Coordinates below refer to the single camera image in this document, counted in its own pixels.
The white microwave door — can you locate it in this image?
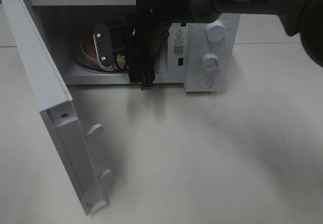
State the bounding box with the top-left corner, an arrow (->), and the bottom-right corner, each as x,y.
2,0 -> 107,215

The white warning label sticker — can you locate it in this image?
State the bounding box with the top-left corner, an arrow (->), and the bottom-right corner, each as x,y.
171,26 -> 188,57

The lower white timer knob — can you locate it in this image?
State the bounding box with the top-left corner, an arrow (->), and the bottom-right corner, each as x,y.
202,53 -> 219,72

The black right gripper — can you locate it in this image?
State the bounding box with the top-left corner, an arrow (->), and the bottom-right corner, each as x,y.
126,13 -> 171,90

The pink round plate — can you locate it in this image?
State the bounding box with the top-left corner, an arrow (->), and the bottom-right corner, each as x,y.
80,32 -> 127,71

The toast sandwich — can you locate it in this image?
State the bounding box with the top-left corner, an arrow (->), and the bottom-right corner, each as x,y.
114,54 -> 128,71

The round white door button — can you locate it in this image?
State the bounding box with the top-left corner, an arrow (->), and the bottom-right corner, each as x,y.
198,77 -> 213,89

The upper white power knob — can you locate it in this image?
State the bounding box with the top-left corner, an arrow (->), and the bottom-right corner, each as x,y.
205,20 -> 226,42

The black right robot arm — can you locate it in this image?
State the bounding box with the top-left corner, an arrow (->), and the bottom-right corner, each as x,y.
125,0 -> 322,90

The white microwave oven body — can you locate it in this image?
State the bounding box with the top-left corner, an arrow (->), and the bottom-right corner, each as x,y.
30,0 -> 240,92

